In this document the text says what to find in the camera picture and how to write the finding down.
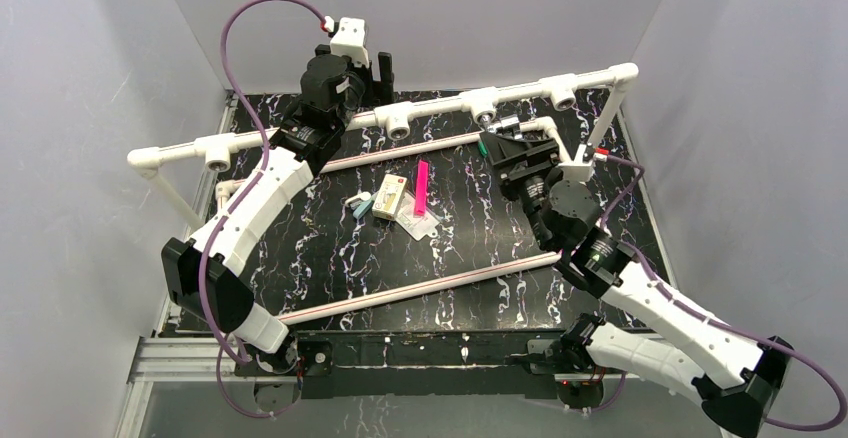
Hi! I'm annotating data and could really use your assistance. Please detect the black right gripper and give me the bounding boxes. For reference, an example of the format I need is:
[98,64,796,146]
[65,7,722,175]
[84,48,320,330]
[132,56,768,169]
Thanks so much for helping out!
[480,131,562,252]

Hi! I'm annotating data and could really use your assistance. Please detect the chrome water faucet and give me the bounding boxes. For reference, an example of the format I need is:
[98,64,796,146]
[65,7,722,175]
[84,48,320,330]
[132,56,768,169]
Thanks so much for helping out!
[481,115,523,140]

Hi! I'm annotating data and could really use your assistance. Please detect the white PVC pipe frame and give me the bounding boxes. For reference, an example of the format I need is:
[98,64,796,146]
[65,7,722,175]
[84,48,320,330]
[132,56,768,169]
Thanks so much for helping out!
[127,63,639,326]

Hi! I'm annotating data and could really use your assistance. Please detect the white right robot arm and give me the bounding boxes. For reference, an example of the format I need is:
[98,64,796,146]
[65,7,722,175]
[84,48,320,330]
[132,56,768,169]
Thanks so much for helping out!
[480,132,789,437]

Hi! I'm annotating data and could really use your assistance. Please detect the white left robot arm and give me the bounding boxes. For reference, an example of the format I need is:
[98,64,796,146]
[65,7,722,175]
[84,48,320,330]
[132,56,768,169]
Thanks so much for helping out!
[161,45,394,374]

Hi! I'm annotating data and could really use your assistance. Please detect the pink rectangular bar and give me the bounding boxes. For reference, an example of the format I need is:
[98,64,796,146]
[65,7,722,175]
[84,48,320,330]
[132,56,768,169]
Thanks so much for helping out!
[413,160,430,217]

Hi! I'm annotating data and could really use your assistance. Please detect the white small fitting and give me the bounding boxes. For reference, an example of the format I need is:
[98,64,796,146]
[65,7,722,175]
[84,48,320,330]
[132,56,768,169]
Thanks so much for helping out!
[344,191,372,209]

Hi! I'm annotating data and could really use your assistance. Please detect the clear plastic bag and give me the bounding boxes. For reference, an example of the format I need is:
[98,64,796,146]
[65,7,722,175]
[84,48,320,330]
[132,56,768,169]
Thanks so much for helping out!
[396,208,440,241]

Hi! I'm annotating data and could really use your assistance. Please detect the beige small cardboard box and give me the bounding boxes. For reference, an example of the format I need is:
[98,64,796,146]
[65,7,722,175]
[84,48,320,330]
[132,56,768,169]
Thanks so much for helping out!
[371,174,408,221]

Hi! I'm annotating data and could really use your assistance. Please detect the teal small fitting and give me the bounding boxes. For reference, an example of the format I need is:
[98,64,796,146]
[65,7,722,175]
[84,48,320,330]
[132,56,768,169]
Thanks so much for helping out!
[352,198,374,220]

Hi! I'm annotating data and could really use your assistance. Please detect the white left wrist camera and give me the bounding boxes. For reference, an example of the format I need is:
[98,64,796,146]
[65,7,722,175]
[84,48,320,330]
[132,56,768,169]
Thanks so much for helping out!
[329,17,371,68]

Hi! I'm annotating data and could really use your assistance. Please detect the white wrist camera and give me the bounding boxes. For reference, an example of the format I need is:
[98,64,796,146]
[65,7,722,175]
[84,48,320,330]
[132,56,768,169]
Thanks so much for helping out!
[329,17,371,68]
[558,144,609,183]

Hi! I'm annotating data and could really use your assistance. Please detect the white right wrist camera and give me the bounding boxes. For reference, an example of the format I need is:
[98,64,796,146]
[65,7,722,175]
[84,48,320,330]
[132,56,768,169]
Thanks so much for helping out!
[558,144,609,183]

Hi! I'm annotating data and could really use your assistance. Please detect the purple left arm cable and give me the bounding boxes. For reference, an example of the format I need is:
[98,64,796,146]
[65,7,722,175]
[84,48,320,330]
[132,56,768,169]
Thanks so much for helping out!
[198,0,334,420]

